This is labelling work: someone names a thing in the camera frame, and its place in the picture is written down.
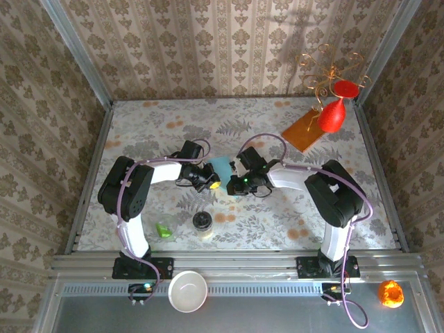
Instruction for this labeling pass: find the light blue paper sheet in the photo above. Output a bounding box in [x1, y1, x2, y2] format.
[207, 155, 244, 200]

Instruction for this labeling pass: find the floral printed table cover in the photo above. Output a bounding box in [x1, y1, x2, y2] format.
[78, 98, 398, 251]

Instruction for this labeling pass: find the glass jar with black lid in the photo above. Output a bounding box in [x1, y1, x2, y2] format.
[192, 210, 214, 239]

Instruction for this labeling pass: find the clear plastic cup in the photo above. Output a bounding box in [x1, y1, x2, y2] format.
[154, 213, 180, 242]

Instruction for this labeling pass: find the green object in cup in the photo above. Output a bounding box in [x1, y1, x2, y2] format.
[155, 223, 174, 239]

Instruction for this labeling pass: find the red plastic wine glass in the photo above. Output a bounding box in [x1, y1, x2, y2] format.
[317, 79, 360, 134]

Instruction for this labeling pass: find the slotted metal strip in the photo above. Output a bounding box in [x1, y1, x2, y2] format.
[61, 284, 382, 298]

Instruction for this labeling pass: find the white bowl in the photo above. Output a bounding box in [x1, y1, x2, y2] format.
[168, 270, 209, 314]

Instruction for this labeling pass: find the small controller board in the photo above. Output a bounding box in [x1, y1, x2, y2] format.
[321, 282, 351, 307]
[128, 282, 155, 307]

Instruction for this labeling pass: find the grey metal shelf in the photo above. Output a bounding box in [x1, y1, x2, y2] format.
[33, 277, 438, 333]

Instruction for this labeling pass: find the orange crumpled object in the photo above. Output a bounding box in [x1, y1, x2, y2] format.
[377, 279, 405, 309]

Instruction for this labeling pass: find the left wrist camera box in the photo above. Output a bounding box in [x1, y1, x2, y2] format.
[180, 139, 204, 164]

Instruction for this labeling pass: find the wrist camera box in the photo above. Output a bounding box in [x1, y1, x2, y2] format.
[180, 139, 204, 164]
[231, 146, 268, 174]

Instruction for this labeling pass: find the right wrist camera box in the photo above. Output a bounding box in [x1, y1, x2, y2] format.
[231, 146, 268, 174]

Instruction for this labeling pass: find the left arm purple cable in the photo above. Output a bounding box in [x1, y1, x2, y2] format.
[116, 138, 212, 292]

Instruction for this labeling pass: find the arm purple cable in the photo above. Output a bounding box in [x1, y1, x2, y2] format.
[116, 138, 212, 292]
[239, 133, 374, 329]

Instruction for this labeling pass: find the gold wire stand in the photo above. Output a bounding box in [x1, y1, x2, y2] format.
[281, 43, 373, 153]

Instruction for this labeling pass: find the aluminium cross rail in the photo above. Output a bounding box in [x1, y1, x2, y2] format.
[50, 253, 426, 278]

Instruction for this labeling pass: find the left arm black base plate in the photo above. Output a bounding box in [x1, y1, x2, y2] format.
[111, 257, 175, 280]

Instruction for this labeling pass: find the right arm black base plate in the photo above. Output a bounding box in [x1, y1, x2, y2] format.
[296, 255, 361, 279]

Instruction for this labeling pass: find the aluminium side rail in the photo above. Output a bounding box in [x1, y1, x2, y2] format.
[65, 103, 114, 256]
[353, 103, 410, 253]

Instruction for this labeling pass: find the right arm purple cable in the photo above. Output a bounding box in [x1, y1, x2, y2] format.
[239, 133, 374, 329]

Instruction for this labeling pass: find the aluminium frame post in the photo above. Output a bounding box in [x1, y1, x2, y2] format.
[40, 0, 114, 110]
[355, 0, 422, 107]

